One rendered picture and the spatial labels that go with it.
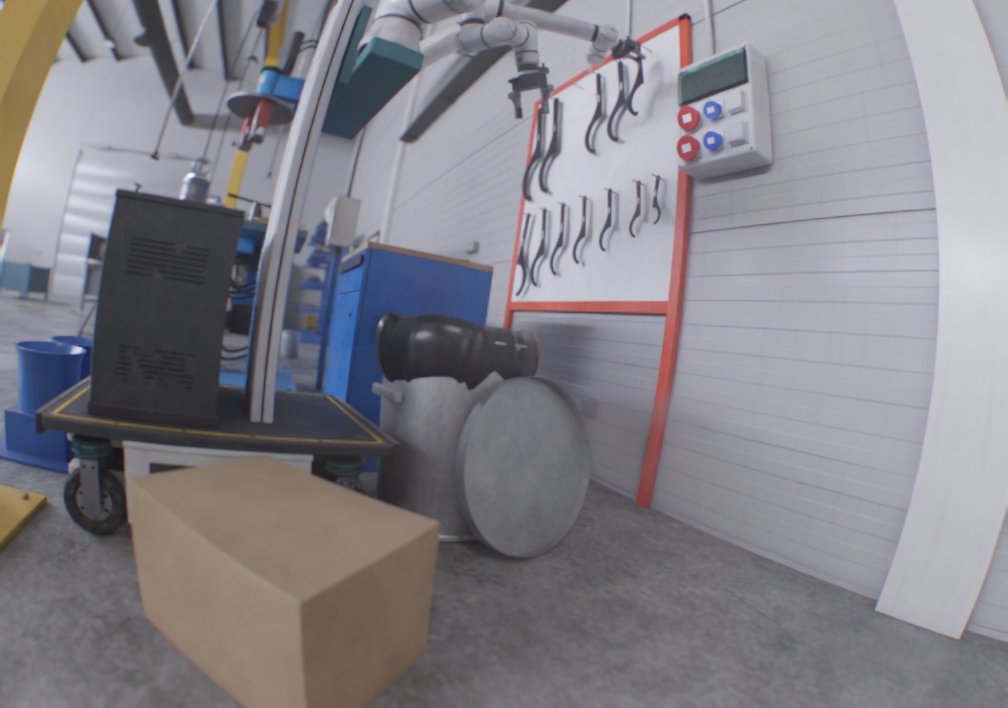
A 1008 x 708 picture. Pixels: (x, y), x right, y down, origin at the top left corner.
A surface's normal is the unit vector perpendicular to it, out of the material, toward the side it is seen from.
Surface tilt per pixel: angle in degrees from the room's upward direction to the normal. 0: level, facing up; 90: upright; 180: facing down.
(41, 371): 90
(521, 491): 77
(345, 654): 90
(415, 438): 93
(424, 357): 103
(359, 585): 90
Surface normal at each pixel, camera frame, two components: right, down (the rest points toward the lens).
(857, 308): -0.87, -0.13
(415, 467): -0.24, 0.00
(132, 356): 0.57, 0.07
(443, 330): -0.02, -0.25
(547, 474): 0.70, -0.15
